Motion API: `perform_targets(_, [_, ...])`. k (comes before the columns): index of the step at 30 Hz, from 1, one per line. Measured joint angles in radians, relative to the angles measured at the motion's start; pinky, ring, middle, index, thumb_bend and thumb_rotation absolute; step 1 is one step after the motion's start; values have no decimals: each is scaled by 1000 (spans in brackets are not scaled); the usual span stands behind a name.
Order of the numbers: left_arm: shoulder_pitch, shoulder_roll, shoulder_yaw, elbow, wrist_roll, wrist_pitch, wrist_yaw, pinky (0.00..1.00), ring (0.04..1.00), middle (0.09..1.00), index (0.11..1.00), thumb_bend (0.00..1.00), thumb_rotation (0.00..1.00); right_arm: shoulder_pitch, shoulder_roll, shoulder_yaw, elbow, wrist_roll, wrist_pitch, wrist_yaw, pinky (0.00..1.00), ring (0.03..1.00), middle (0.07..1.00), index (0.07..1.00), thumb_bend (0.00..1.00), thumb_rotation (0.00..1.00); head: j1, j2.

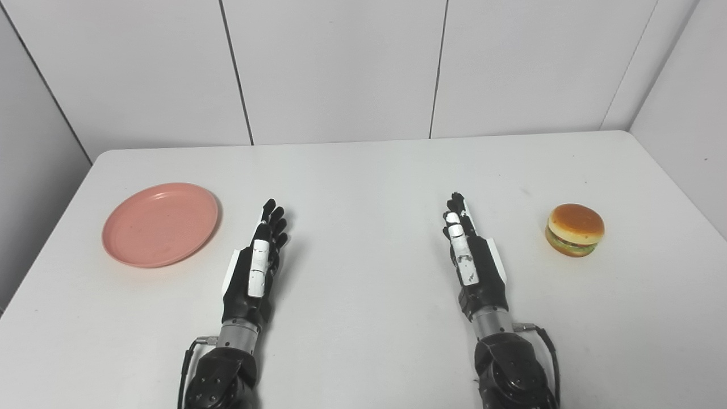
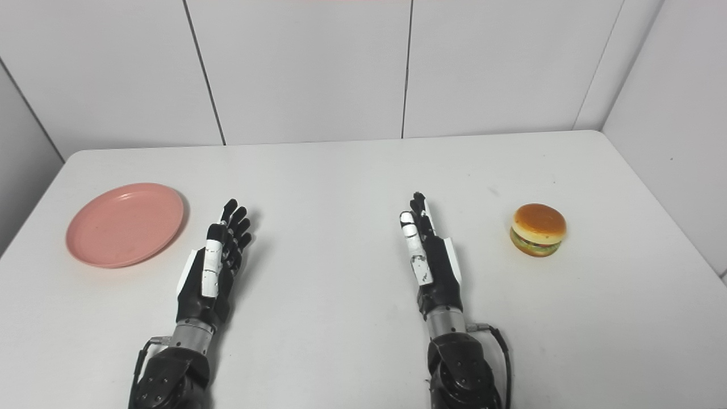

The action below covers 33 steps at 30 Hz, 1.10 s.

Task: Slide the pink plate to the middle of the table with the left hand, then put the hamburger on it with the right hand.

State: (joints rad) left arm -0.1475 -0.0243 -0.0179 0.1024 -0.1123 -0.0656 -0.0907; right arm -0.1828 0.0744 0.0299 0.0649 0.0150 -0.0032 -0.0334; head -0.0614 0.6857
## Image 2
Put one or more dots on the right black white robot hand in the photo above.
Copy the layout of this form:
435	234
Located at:
437	267

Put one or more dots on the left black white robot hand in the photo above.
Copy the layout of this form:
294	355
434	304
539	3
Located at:
213	267

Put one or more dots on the pink round plate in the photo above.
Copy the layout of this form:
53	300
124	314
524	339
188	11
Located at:
125	224

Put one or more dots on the toy hamburger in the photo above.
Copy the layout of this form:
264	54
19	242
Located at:
538	229

